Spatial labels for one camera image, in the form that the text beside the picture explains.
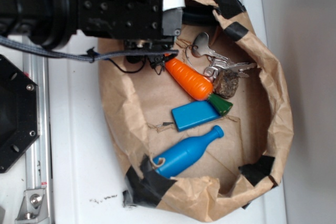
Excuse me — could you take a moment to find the black octagonal mount plate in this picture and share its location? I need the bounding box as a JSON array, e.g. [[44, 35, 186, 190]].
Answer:
[[1, 55, 39, 174]]

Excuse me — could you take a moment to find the blue rectangular block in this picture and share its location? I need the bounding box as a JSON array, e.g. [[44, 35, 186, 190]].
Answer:
[[171, 101, 222, 132]]

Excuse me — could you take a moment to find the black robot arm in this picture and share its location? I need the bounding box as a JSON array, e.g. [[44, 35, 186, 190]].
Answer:
[[1, 0, 185, 49]]

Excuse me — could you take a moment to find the brown paper bag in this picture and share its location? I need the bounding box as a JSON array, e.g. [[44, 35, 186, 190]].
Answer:
[[99, 0, 293, 222]]

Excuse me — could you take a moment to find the blue toy bottle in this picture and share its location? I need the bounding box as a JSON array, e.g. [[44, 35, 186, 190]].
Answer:
[[153, 125, 224, 178]]

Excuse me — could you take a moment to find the silver corner bracket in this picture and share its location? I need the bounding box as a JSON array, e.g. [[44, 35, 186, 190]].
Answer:
[[15, 188, 49, 223]]

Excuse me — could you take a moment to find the aluminium extrusion rail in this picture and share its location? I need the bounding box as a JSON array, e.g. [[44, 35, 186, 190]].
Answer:
[[14, 35, 55, 224]]

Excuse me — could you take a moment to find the brown rock keychain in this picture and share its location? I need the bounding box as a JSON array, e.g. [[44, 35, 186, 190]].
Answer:
[[213, 70, 239, 99]]

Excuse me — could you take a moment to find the bunch of silver keys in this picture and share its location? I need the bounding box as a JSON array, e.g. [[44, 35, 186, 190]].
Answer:
[[191, 32, 257, 81]]

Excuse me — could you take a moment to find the grey braided cable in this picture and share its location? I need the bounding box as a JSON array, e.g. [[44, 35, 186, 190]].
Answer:
[[0, 35, 180, 63]]

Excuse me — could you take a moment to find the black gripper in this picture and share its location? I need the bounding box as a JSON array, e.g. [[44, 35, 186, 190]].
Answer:
[[77, 0, 185, 48]]

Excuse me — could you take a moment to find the orange toy carrot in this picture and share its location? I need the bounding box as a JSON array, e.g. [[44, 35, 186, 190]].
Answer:
[[165, 58, 233, 116]]

